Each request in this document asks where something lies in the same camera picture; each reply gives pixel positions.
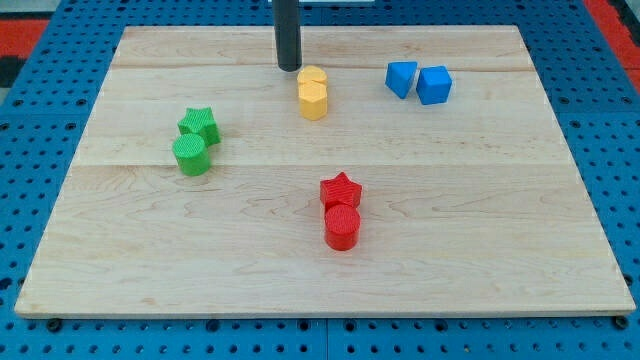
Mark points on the red star block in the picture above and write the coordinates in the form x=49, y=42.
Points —
x=340, y=190

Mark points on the red cylinder block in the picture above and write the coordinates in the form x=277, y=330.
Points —
x=342, y=225

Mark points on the yellow hexagonal block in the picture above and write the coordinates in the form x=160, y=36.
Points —
x=313, y=100

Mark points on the yellow half-round block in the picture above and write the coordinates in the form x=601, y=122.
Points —
x=312, y=73

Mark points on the green cylinder block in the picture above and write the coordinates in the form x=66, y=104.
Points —
x=191, y=154

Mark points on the blue triangular block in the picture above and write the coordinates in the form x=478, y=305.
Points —
x=399, y=77

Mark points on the green star block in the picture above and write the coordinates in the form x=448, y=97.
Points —
x=200, y=121

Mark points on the blue cube block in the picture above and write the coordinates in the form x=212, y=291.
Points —
x=434, y=85

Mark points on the light wooden board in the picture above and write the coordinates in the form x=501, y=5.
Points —
x=469, y=208

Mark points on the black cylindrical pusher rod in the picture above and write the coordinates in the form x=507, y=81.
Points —
x=287, y=34

